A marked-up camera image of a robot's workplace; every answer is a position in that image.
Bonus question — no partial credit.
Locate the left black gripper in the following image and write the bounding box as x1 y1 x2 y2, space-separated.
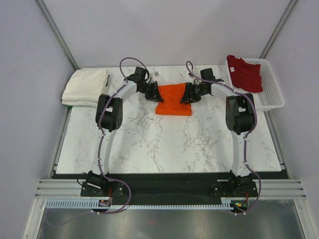
138 81 162 103

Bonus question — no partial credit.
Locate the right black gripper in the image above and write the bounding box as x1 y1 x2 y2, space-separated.
180 82 208 104

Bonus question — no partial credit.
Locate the orange t shirt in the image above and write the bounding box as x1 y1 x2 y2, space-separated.
155 83 192 116

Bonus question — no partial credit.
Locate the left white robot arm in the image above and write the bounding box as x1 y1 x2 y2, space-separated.
89 67 163 176

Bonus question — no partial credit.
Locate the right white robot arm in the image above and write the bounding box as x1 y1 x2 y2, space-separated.
180 68 257 196

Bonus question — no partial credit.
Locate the red t shirt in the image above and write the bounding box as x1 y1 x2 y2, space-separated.
226 55 263 93

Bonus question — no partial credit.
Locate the folded white t shirt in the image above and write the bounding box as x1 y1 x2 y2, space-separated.
62 68 110 107

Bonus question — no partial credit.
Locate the white plastic basket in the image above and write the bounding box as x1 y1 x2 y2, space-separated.
225 57 286 112

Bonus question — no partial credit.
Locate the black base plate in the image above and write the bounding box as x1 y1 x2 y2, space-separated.
80 172 258 206

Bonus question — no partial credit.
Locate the white slotted cable duct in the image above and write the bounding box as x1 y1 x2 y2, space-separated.
45 199 241 210

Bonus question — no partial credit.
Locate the aluminium rail frame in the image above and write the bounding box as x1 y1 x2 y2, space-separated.
35 179 306 199

